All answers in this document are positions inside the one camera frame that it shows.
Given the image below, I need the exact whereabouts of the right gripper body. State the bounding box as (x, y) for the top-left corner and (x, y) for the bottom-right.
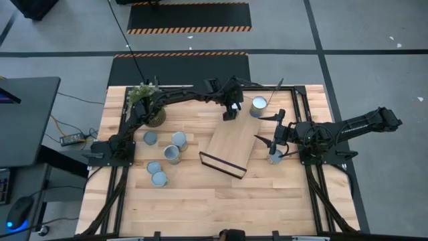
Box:
(270, 108), (292, 155)

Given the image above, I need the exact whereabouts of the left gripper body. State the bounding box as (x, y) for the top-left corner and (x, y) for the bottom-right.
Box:
(223, 78), (245, 122)

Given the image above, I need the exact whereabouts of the tin can with yellowish label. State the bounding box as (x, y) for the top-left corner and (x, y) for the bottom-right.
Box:
(163, 144), (182, 165)
(171, 131), (189, 152)
(249, 96), (268, 118)

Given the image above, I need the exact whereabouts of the green peas polka-dot can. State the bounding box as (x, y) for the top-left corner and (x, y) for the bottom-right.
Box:
(266, 149), (284, 165)

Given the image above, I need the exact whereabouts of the teal tuna fish can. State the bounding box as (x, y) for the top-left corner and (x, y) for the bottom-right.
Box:
(142, 131), (158, 146)

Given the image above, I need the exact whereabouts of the white tomato label can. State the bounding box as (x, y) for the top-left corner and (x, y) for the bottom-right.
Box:
(146, 160), (163, 175)

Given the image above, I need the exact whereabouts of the large carrot and peas can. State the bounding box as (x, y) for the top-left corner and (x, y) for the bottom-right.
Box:
(150, 171), (169, 188)

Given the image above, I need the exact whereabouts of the black hazard-striped floor mat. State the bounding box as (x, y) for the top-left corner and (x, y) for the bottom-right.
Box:
(126, 1), (252, 35)
(106, 52), (251, 88)

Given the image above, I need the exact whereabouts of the potted green plant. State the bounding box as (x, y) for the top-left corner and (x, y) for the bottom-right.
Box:
(126, 82), (167, 128)

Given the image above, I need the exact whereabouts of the black power adapter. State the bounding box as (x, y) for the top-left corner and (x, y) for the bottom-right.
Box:
(60, 132), (86, 147)

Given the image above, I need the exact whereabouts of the grey keyboard desk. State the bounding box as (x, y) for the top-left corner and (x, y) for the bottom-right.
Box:
(0, 163), (51, 241)

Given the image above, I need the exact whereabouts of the black computer monitor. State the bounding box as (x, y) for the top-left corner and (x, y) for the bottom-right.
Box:
(0, 87), (21, 104)

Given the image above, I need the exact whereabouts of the black computer mouse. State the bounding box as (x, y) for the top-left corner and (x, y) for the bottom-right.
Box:
(5, 195), (35, 232)

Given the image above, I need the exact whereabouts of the black keyboard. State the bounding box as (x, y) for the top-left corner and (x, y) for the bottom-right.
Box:
(0, 169), (11, 206)

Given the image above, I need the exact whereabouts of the wooden shelf with black frame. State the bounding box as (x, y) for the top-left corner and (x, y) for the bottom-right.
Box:
(199, 78), (285, 180)

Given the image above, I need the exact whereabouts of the black aluminium table frame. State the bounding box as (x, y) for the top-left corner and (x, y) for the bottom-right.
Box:
(80, 85), (360, 237)

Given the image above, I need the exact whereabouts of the black hanging cable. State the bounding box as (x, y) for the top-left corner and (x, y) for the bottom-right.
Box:
(107, 0), (148, 84)

